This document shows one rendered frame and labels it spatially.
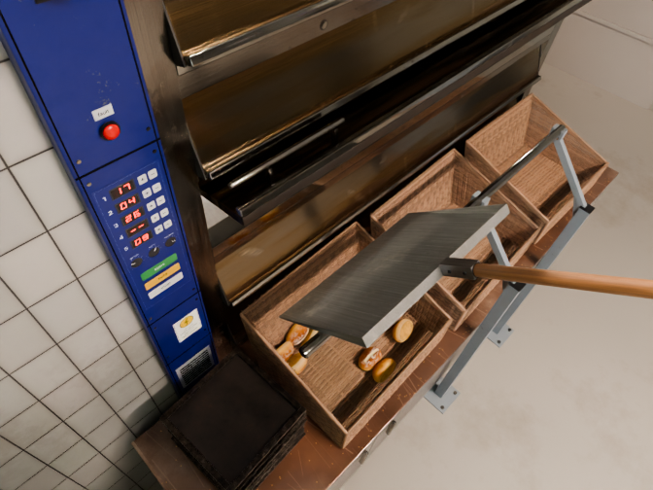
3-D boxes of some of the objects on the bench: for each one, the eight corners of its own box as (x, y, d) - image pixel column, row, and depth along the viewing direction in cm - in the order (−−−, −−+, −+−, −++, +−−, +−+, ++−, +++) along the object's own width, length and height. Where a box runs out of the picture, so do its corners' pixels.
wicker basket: (445, 185, 228) (463, 139, 206) (510, 135, 254) (532, 89, 232) (534, 247, 208) (564, 204, 187) (595, 186, 234) (627, 142, 212)
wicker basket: (241, 351, 170) (235, 312, 148) (348, 261, 197) (356, 217, 175) (342, 453, 152) (352, 426, 130) (444, 338, 179) (466, 300, 157)
